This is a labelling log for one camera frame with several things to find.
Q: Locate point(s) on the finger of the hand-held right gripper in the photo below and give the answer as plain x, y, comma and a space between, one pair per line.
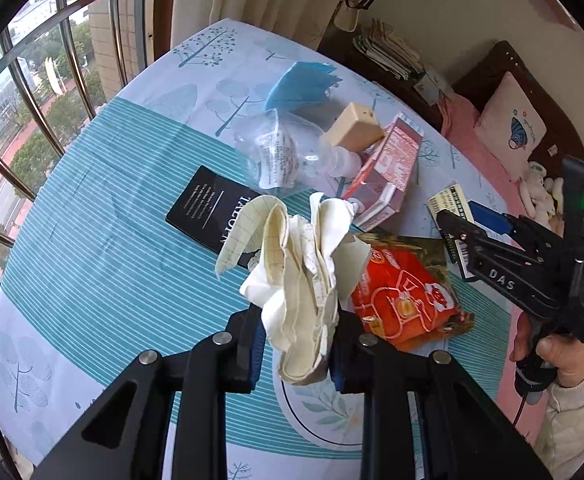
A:
501, 280
489, 216

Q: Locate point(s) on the person's right hand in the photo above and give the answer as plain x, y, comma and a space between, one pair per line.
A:
566, 355

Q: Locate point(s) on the dark wooden headboard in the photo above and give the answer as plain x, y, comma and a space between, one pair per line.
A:
526, 75

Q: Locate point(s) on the dark wooden nightstand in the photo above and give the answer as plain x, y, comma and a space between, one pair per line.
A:
337, 42

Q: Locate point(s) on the cream paper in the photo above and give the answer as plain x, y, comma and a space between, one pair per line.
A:
302, 280

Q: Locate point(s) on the crushed clear plastic bottle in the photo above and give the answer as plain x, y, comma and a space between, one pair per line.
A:
282, 152

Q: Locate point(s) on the red and white carton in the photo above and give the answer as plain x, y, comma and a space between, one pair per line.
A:
396, 160

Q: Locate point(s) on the stack of papers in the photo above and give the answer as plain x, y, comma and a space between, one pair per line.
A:
386, 50

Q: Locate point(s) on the orange snack wrapper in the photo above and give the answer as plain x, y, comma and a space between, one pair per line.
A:
406, 290

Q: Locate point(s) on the white printed square pillow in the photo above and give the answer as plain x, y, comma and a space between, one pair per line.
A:
514, 125

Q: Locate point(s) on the person's right forearm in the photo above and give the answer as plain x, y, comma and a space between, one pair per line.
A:
571, 425

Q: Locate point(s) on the black booklet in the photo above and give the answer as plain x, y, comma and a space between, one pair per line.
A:
197, 210

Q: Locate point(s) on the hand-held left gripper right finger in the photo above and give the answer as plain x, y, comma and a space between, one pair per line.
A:
342, 360

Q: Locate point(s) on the small beige box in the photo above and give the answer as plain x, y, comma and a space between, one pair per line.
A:
351, 127

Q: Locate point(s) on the blue crumpled plastic bag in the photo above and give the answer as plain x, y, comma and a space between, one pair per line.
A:
297, 85

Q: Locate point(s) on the tree print tablecloth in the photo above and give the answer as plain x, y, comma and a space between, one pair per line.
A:
102, 260

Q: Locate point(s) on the pink bed sheet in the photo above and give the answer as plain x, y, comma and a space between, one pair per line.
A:
486, 175

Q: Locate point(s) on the window with metal grille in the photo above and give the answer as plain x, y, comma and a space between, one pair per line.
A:
32, 85

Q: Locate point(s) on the green and white carton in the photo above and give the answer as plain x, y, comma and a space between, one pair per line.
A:
454, 205

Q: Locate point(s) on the round plate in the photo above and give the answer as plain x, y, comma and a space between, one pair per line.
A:
317, 410

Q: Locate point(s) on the small grey box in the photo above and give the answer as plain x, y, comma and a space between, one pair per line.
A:
431, 86

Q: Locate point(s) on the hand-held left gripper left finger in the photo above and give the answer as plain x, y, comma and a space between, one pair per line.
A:
249, 355

